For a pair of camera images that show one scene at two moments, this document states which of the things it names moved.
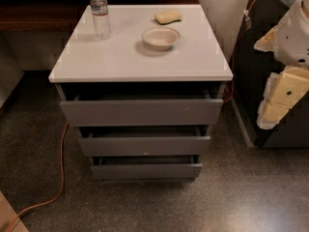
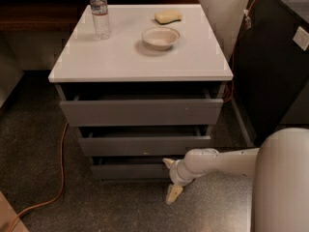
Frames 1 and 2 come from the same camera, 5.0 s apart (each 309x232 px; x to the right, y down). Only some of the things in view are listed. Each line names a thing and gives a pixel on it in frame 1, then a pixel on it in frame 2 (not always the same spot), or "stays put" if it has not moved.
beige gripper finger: [268, 42] to [178, 173]
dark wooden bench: [62, 14] stays put
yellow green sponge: [167, 16] stays put
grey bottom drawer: [146, 167] stays put
